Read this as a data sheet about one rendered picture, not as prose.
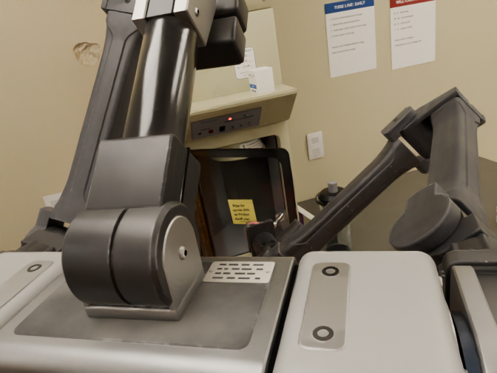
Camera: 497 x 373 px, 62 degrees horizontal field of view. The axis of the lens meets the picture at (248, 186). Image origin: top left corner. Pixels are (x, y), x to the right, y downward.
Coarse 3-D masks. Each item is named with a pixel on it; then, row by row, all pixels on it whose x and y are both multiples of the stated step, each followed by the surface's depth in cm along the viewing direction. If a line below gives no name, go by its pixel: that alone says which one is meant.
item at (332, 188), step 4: (328, 184) 123; (332, 184) 122; (336, 184) 123; (328, 188) 124; (332, 188) 123; (336, 188) 123; (340, 188) 126; (320, 192) 125; (324, 192) 125; (328, 192) 124; (332, 192) 124; (336, 192) 123; (320, 196) 124; (324, 196) 123; (328, 196) 122; (332, 196) 122; (324, 200) 123; (328, 200) 122
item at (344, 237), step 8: (320, 200) 124; (320, 208) 125; (344, 232) 125; (336, 240) 126; (344, 240) 126; (352, 240) 130; (328, 248) 129; (336, 248) 127; (344, 248) 127; (352, 248) 130
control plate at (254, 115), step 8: (240, 112) 108; (248, 112) 109; (256, 112) 110; (200, 120) 105; (208, 120) 106; (216, 120) 107; (224, 120) 108; (232, 120) 110; (240, 120) 111; (248, 120) 112; (256, 120) 113; (192, 128) 107; (200, 128) 108; (208, 128) 110; (216, 128) 111; (232, 128) 113; (240, 128) 115; (192, 136) 111; (200, 136) 112; (208, 136) 113
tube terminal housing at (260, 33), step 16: (256, 16) 110; (272, 16) 111; (256, 32) 111; (272, 32) 112; (256, 48) 112; (272, 48) 114; (256, 64) 114; (272, 64) 115; (208, 80) 112; (224, 80) 113; (240, 80) 114; (192, 96) 112; (208, 96) 113; (256, 128) 120; (272, 128) 121; (192, 144) 116; (208, 144) 117; (224, 144) 119; (288, 144) 124
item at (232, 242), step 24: (216, 168) 113; (240, 168) 109; (264, 168) 106; (288, 168) 103; (216, 192) 116; (240, 192) 112; (264, 192) 109; (288, 192) 106; (216, 216) 120; (264, 216) 112; (288, 216) 109; (216, 240) 123; (240, 240) 119
